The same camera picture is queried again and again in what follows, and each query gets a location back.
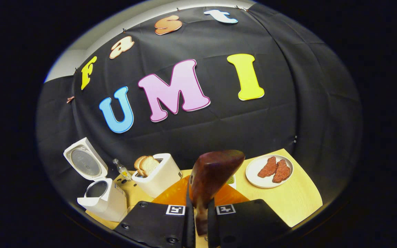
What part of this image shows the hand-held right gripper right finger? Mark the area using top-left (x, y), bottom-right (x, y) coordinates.
top-left (207, 183), bottom-right (290, 248)

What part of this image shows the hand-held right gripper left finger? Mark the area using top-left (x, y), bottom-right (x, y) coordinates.
top-left (114, 176), bottom-right (195, 248)

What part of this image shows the white rice cooker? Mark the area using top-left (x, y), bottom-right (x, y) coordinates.
top-left (63, 137), bottom-right (128, 223)

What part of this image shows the brown wooden spoon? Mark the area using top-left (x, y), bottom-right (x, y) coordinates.
top-left (189, 150), bottom-right (246, 236)

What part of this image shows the white toaster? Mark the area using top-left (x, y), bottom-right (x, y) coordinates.
top-left (132, 153), bottom-right (183, 198)

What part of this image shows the white round plate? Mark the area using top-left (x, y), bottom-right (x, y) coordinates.
top-left (245, 155), bottom-right (294, 189)

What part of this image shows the toast bread slice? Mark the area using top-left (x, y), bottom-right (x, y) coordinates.
top-left (134, 155), bottom-right (147, 176)
top-left (139, 156), bottom-right (160, 178)

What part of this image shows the small glass bottle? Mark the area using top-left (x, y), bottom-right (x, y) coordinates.
top-left (113, 158), bottom-right (132, 181)

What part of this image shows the black backdrop cloth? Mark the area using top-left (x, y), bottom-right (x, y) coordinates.
top-left (36, 5), bottom-right (363, 214)

